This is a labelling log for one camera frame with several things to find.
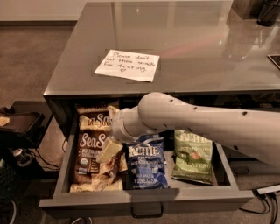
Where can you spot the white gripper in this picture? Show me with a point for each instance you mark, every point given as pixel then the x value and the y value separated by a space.
pixel 117 126

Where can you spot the brown sea salt bag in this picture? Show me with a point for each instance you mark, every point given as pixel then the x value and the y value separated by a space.
pixel 96 121
pixel 87 169

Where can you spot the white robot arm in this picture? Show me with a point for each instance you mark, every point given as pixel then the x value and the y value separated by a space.
pixel 251 132

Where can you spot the front blue Kettle chip bag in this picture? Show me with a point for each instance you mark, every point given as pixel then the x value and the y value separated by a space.
pixel 146 163

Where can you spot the rear brown chip bag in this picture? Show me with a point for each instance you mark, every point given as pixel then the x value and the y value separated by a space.
pixel 101 107

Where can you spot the grey open top drawer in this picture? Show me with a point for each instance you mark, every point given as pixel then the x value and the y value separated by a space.
pixel 179 197

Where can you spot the front green Kettle chip bag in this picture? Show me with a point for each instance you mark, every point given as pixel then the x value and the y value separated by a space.
pixel 193 158

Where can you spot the dark drawer unit right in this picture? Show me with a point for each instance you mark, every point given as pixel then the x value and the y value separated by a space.
pixel 245 165

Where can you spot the grey counter cabinet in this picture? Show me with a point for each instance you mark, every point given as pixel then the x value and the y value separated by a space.
pixel 205 48

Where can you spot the black bin on counter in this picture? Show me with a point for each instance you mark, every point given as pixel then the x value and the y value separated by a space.
pixel 269 13

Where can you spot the white handwritten paper note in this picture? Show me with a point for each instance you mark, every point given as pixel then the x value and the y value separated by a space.
pixel 129 65

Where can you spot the black cart left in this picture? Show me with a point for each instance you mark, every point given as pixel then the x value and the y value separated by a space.
pixel 23 127

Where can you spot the black crate lower left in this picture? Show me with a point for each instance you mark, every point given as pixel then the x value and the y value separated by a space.
pixel 9 180

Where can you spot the metal drawer handle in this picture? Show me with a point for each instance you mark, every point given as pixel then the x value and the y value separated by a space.
pixel 142 211

